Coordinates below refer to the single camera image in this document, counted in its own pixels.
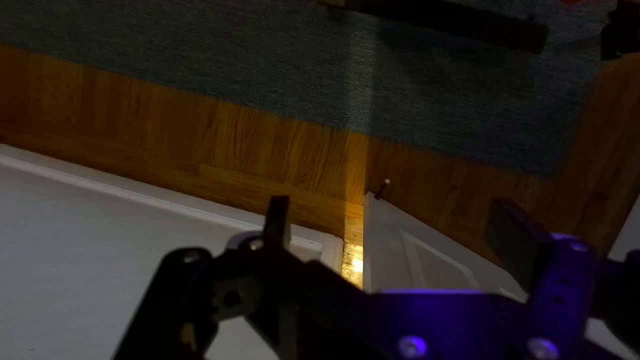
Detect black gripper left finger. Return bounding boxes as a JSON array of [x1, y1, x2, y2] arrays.
[[261, 197, 289, 249]]

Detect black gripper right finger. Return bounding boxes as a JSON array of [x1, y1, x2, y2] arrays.
[[486, 199, 549, 279]]

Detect dark door stopper pin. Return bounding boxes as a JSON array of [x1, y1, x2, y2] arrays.
[[373, 179, 391, 200]]

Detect grey-green area rug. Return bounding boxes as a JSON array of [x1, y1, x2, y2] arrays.
[[0, 0, 616, 175]]

